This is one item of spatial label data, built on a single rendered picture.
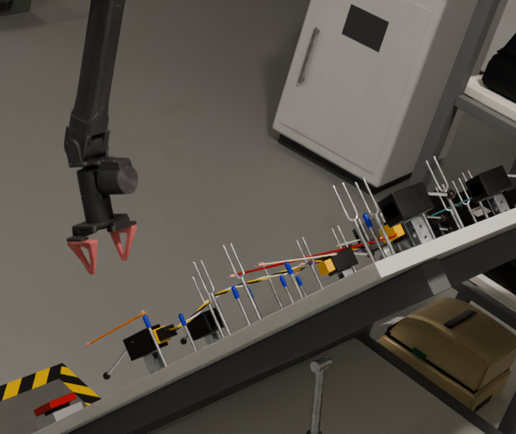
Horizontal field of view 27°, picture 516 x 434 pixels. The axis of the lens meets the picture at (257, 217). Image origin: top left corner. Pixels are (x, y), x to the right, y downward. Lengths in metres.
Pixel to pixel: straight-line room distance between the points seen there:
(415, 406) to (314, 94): 2.99
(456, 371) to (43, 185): 2.36
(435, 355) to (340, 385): 0.36
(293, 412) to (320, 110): 3.10
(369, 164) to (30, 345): 2.17
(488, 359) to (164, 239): 2.00
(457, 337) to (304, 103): 2.79
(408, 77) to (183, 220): 1.26
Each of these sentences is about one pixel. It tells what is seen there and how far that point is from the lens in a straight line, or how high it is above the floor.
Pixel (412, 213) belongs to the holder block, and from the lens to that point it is 1.48.
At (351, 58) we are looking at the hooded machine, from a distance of 5.18.
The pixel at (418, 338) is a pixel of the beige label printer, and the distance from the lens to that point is 2.79.
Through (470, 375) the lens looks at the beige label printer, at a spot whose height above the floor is 0.79.
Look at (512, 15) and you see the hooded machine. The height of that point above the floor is 0.49.
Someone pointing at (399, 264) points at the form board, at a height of 1.68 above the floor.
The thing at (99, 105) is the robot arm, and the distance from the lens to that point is 2.12.
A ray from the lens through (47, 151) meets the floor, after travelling 4.89.
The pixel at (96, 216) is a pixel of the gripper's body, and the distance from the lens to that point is 2.17.
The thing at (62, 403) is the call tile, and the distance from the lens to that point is 1.72.
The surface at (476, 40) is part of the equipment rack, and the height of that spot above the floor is 1.58.
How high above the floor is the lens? 2.23
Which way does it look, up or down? 28 degrees down
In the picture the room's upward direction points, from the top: 17 degrees clockwise
